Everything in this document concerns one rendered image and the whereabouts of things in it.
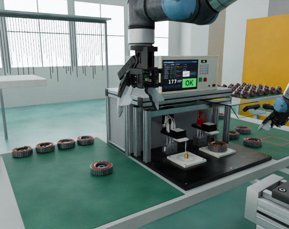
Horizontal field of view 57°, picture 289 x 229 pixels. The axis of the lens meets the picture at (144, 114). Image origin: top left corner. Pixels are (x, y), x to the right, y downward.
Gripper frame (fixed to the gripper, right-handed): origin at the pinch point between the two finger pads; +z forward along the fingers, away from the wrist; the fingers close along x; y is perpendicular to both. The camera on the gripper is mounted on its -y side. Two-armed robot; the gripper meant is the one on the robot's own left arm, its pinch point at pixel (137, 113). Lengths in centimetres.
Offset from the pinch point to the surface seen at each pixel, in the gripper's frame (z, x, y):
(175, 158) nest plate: 37, 48, -32
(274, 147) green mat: 40, 116, -13
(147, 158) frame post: 36, 34, -39
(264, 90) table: 33, 316, -131
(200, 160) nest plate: 37, 56, -22
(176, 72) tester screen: -8, 56, -41
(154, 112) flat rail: 12, 39, -39
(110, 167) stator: 37, 14, -43
